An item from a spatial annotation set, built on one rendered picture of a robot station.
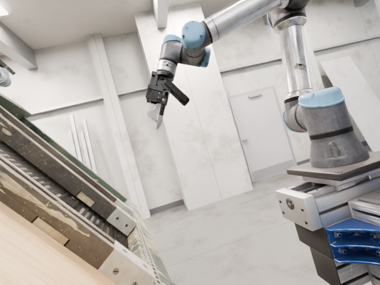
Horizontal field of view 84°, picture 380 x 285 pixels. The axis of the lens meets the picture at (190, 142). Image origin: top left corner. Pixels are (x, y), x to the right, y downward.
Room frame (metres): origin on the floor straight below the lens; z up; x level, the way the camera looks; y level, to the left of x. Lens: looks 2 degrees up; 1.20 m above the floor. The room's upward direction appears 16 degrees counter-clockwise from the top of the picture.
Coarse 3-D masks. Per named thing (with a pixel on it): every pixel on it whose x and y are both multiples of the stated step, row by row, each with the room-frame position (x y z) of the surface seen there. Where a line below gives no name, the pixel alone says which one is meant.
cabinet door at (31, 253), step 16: (0, 208) 0.40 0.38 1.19; (0, 224) 0.37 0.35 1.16; (16, 224) 0.40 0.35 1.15; (32, 224) 0.44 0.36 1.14; (0, 240) 0.33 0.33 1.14; (16, 240) 0.36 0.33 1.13; (32, 240) 0.39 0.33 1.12; (48, 240) 0.43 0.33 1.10; (0, 256) 0.31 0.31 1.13; (16, 256) 0.33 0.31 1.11; (32, 256) 0.36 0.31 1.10; (48, 256) 0.39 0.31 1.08; (64, 256) 0.42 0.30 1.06; (0, 272) 0.28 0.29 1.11; (16, 272) 0.30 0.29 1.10; (32, 272) 0.32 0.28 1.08; (48, 272) 0.35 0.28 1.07; (64, 272) 0.38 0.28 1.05; (80, 272) 0.41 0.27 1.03; (96, 272) 0.46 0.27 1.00
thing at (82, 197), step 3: (81, 192) 0.95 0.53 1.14; (78, 195) 0.94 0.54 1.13; (81, 195) 0.95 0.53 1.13; (84, 195) 0.95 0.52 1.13; (81, 198) 0.95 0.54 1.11; (84, 198) 0.95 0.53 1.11; (87, 198) 0.96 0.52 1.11; (90, 198) 0.96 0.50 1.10; (84, 201) 0.95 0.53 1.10; (87, 201) 0.95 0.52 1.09; (90, 201) 0.96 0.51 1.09; (93, 201) 0.96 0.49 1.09; (87, 204) 0.95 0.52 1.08; (90, 204) 0.96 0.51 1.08
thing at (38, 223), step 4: (36, 220) 0.45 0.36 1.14; (40, 220) 0.45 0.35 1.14; (36, 224) 0.44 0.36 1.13; (40, 224) 0.45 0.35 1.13; (44, 224) 0.45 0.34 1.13; (48, 224) 0.45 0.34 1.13; (40, 228) 0.45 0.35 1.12; (44, 228) 0.45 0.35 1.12; (48, 228) 0.45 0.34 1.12; (52, 228) 0.45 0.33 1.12; (48, 232) 0.45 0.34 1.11; (52, 232) 0.45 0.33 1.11; (56, 232) 0.45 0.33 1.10; (52, 236) 0.45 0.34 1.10; (56, 236) 0.45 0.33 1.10; (60, 236) 0.46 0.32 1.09; (64, 236) 0.46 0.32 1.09; (56, 240) 0.45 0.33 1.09; (60, 240) 0.46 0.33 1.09; (64, 240) 0.46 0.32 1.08
